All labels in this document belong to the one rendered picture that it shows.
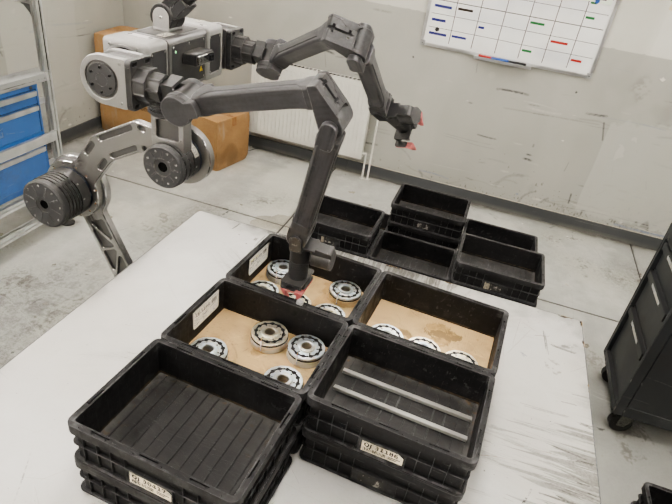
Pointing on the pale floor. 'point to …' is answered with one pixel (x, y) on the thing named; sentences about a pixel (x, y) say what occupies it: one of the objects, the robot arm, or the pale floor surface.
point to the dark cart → (644, 350)
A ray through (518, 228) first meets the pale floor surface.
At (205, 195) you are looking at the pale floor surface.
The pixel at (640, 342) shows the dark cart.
